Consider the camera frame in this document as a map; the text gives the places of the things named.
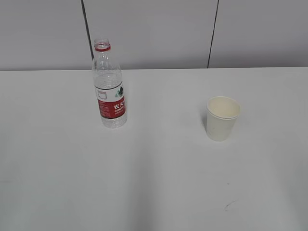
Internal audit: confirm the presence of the clear red-label water bottle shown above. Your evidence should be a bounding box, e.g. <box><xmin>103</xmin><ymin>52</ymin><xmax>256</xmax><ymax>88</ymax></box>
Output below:
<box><xmin>92</xmin><ymin>38</ymin><xmax>127</xmax><ymax>128</ymax></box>

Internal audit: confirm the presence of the white paper cup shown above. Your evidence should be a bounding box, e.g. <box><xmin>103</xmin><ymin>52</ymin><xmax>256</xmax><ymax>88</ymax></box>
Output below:
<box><xmin>206</xmin><ymin>96</ymin><xmax>241</xmax><ymax>141</ymax></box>

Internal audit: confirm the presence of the dark wall seam strip right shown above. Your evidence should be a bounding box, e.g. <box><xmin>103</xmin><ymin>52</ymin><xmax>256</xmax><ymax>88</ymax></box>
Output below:
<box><xmin>206</xmin><ymin>0</ymin><xmax>220</xmax><ymax>69</ymax></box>

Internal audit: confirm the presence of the dark wall cable left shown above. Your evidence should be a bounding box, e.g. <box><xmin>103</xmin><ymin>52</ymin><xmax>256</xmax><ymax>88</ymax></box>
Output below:
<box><xmin>80</xmin><ymin>0</ymin><xmax>95</xmax><ymax>59</ymax></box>

